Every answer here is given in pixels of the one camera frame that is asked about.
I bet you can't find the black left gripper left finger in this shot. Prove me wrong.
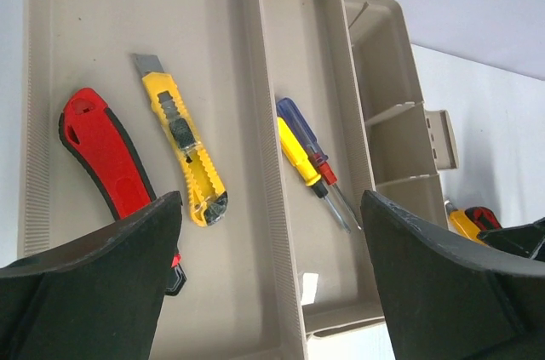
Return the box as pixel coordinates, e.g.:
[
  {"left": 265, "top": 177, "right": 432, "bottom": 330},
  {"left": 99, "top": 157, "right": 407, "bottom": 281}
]
[{"left": 1, "top": 191, "right": 182, "bottom": 359}]

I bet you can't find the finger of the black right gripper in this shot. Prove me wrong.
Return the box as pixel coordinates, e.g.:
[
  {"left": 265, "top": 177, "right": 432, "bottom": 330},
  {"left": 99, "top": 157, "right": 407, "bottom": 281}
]
[{"left": 477, "top": 219, "right": 544, "bottom": 260}]

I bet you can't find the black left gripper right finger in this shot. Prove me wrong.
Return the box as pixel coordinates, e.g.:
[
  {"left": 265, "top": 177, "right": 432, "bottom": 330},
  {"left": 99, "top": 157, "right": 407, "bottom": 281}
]
[{"left": 360, "top": 190, "right": 544, "bottom": 359}]

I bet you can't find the yellow utility knife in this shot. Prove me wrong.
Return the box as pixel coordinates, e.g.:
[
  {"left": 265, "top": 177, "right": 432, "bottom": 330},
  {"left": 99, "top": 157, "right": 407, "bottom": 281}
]
[{"left": 445, "top": 200, "right": 484, "bottom": 245}]

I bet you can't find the yellow black box cutter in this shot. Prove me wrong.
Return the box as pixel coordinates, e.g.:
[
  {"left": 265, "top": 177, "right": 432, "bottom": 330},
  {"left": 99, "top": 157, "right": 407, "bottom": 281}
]
[{"left": 131, "top": 54, "right": 228, "bottom": 227}]

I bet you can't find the red folding knife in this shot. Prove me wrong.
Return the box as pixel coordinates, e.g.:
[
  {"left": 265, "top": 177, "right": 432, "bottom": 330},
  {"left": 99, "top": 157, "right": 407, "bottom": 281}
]
[{"left": 57, "top": 87, "right": 188, "bottom": 297}]

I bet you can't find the yellow handle screwdriver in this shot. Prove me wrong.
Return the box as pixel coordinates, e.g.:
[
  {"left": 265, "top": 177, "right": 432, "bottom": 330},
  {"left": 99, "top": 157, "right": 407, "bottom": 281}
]
[{"left": 277, "top": 117, "right": 351, "bottom": 233}]

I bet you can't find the small blue red screwdriver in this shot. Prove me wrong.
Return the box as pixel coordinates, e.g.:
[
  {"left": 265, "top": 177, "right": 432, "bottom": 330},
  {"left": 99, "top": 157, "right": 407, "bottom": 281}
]
[{"left": 276, "top": 98, "right": 362, "bottom": 230}]

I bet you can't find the beige plastic tool box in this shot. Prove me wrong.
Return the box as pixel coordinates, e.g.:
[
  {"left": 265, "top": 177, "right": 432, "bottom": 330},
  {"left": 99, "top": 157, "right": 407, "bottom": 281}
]
[{"left": 18, "top": 0, "right": 447, "bottom": 359}]

